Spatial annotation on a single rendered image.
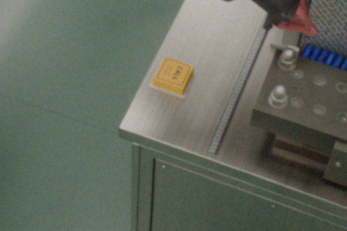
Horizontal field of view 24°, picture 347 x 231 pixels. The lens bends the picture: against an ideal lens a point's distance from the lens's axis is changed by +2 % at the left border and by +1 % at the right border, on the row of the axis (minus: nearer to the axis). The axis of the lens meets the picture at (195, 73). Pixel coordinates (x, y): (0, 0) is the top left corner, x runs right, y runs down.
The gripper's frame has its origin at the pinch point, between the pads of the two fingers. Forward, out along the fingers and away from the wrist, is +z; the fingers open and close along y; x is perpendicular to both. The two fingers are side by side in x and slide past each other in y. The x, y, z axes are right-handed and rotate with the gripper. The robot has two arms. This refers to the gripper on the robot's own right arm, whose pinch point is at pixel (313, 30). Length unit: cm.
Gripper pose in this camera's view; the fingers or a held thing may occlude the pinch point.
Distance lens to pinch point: 163.4
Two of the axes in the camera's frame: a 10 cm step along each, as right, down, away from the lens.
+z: 7.8, 5.7, 2.6
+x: 5.2, -3.7, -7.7
